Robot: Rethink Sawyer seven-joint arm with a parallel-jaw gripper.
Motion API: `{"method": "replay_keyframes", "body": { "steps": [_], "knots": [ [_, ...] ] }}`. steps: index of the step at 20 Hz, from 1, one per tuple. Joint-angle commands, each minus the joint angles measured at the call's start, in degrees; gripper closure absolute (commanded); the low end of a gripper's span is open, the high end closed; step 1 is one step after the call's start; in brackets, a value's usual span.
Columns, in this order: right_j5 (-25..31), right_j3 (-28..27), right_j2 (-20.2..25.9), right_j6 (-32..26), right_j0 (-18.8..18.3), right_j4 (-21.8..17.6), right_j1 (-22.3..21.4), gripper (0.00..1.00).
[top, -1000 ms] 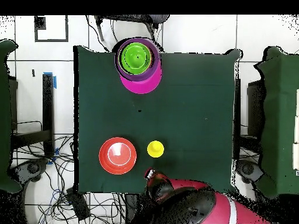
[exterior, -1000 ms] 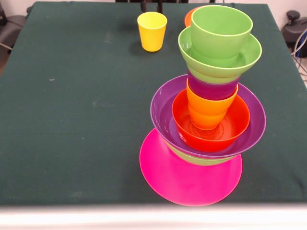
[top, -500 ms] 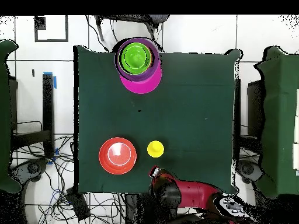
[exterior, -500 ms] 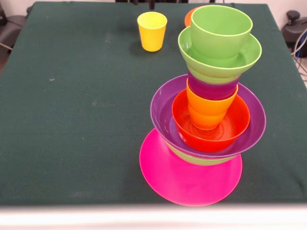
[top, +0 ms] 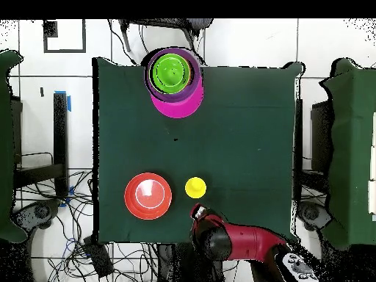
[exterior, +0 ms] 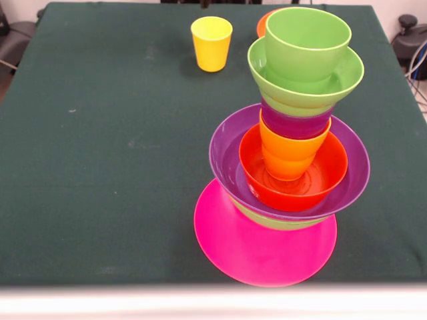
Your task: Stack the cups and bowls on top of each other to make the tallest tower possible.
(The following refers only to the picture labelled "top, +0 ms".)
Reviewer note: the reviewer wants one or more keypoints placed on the green cloth side table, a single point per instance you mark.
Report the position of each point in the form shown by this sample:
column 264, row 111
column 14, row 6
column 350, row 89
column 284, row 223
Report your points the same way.
column 352, row 147
column 6, row 147

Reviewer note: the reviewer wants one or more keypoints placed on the yellow plastic cup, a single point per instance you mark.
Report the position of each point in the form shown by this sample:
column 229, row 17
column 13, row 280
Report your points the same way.
column 195, row 187

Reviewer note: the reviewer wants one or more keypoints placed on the pink plastic bowl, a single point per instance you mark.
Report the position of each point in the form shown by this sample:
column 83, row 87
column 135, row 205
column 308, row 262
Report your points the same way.
column 179, row 110

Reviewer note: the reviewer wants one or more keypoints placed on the purple plastic bowl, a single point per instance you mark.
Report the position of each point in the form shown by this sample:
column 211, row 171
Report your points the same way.
column 195, row 91

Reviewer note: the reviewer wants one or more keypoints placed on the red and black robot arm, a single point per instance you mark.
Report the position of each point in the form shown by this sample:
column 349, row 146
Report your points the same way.
column 249, row 241

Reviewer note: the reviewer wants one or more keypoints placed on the dark green tablecloth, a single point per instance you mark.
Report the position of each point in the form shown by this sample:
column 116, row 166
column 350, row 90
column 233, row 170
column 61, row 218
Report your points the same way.
column 235, row 132

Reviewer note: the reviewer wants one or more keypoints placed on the green plastic cup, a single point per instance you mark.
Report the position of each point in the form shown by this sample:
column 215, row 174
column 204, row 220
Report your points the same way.
column 169, row 72

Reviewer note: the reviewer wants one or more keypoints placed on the black camera tripod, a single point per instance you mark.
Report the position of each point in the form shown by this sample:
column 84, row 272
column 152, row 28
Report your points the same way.
column 188, row 25

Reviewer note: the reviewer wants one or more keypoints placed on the black metal stand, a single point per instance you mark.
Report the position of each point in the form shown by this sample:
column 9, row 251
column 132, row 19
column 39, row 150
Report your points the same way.
column 60, row 132
column 299, row 132

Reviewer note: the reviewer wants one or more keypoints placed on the large red-orange plastic bowl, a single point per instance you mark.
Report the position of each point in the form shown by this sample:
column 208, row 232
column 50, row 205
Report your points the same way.
column 147, row 195

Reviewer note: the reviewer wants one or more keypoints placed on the black power box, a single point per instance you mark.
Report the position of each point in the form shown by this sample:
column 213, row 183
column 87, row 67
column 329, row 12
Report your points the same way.
column 98, row 258

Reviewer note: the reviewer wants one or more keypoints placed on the blue tape strip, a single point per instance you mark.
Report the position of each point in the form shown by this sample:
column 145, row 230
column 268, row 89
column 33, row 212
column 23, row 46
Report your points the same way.
column 69, row 104

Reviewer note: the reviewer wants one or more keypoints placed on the small green plastic bowl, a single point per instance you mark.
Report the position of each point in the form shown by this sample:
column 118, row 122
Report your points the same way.
column 187, row 79

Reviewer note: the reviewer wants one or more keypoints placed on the black chair base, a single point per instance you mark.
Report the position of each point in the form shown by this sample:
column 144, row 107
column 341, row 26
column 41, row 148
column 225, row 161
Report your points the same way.
column 38, row 211

